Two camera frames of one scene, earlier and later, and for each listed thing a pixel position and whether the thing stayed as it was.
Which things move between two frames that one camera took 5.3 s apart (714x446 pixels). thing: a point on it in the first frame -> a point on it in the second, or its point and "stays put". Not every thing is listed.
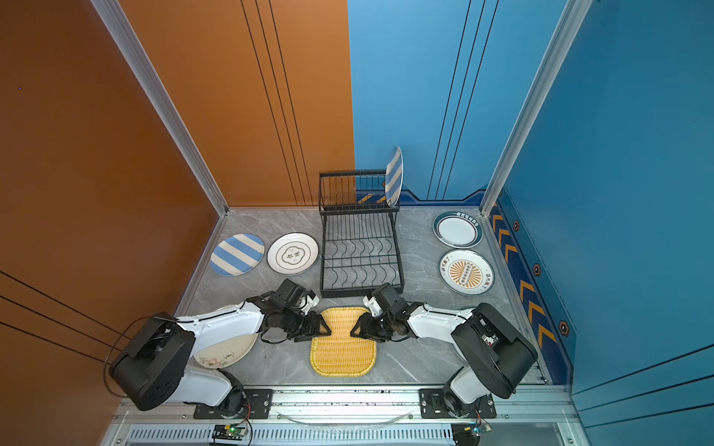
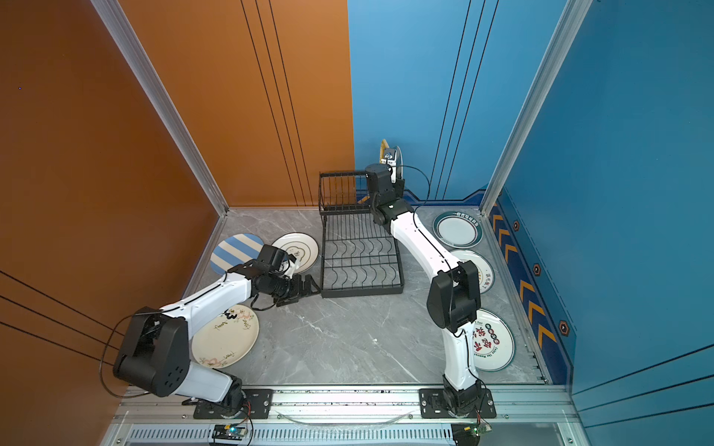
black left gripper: (315, 328) -> (298, 291)
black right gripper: (364, 329) -> (401, 189)
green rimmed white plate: (457, 229) stays put
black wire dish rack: (360, 246) stays put
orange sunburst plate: (467, 272) stays put
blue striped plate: (237, 255) stays put
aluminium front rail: (534, 417) stays put
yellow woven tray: (341, 354) -> (382, 150)
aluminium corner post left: (116, 19) stays put
